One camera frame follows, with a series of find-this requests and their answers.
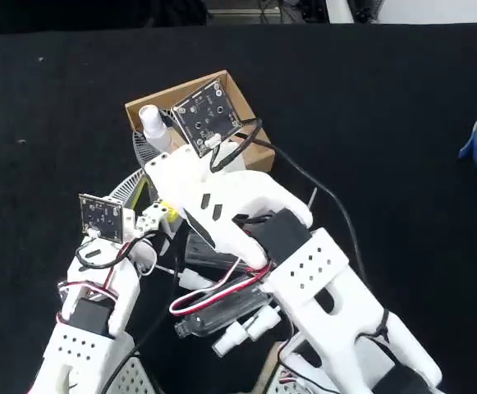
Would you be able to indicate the clear plastic bottle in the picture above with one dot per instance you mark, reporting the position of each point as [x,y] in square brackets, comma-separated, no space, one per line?
[221,314]

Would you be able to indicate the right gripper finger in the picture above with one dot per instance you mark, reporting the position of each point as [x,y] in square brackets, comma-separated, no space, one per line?
[139,147]

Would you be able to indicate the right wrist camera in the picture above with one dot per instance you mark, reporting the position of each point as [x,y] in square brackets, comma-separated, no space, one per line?
[205,119]

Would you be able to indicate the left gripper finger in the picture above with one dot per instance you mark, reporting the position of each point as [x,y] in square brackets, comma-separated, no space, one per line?
[129,189]
[152,215]

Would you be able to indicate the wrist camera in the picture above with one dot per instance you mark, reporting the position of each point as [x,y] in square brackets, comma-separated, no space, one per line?
[205,119]
[100,217]

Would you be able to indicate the cardboard box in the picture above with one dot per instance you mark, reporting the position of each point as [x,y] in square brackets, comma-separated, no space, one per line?
[244,102]

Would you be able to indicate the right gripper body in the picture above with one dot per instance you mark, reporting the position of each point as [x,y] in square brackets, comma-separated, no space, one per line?
[246,193]

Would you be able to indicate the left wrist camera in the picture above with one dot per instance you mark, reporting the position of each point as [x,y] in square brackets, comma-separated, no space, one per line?
[100,217]

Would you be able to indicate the clear bottle with spray top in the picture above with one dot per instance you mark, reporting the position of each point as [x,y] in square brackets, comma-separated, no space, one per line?
[156,127]

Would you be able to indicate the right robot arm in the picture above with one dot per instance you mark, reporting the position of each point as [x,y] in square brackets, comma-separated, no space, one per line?
[336,312]

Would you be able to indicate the white spray top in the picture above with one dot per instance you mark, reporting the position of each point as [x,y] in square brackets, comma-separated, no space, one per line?
[230,338]
[262,322]
[197,281]

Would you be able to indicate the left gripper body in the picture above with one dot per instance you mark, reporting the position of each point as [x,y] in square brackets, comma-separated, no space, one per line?
[125,283]

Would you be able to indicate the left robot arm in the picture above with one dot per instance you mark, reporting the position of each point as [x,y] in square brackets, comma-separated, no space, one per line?
[82,349]

